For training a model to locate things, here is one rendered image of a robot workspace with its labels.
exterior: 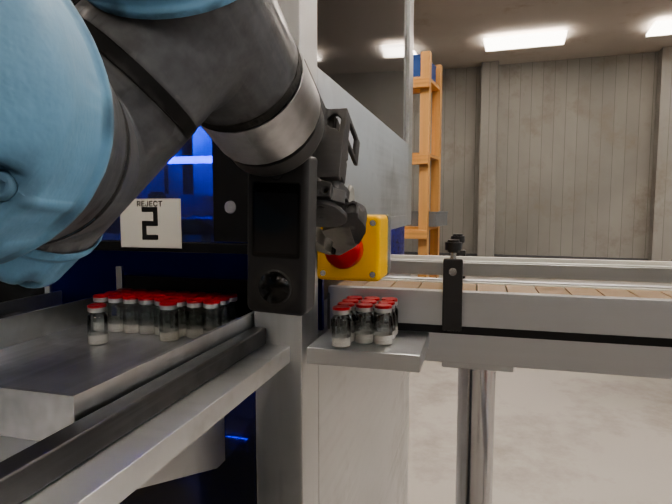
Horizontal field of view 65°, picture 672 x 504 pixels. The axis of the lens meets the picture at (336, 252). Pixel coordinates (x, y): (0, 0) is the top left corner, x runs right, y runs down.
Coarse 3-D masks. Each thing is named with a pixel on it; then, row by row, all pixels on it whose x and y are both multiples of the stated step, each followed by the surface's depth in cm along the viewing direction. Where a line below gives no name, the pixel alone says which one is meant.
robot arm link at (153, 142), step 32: (96, 32) 22; (128, 64) 22; (128, 96) 22; (160, 96) 23; (128, 128) 19; (160, 128) 24; (192, 128) 26; (128, 160) 19; (160, 160) 25; (128, 192) 23; (96, 224) 21; (32, 256) 22; (64, 256) 24; (32, 288) 24
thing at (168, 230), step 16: (128, 208) 65; (160, 208) 64; (176, 208) 63; (128, 224) 65; (160, 224) 64; (176, 224) 64; (128, 240) 66; (144, 240) 65; (160, 240) 64; (176, 240) 64
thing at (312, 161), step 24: (312, 168) 37; (264, 192) 37; (288, 192) 37; (312, 192) 37; (264, 216) 37; (288, 216) 37; (312, 216) 38; (264, 240) 38; (288, 240) 37; (312, 240) 38; (264, 264) 38; (288, 264) 37; (312, 264) 38; (264, 288) 37; (288, 288) 37; (312, 288) 39; (288, 312) 38
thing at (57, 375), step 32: (0, 320) 59; (32, 320) 63; (64, 320) 68; (0, 352) 58; (32, 352) 58; (64, 352) 58; (96, 352) 58; (128, 352) 58; (160, 352) 58; (192, 352) 50; (0, 384) 47; (32, 384) 47; (64, 384) 47; (96, 384) 38; (128, 384) 41; (0, 416) 37; (32, 416) 36; (64, 416) 36
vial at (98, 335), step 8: (96, 312) 60; (104, 312) 61; (88, 320) 60; (96, 320) 60; (104, 320) 61; (88, 328) 60; (96, 328) 60; (104, 328) 61; (88, 336) 60; (96, 336) 60; (104, 336) 61; (96, 344) 60
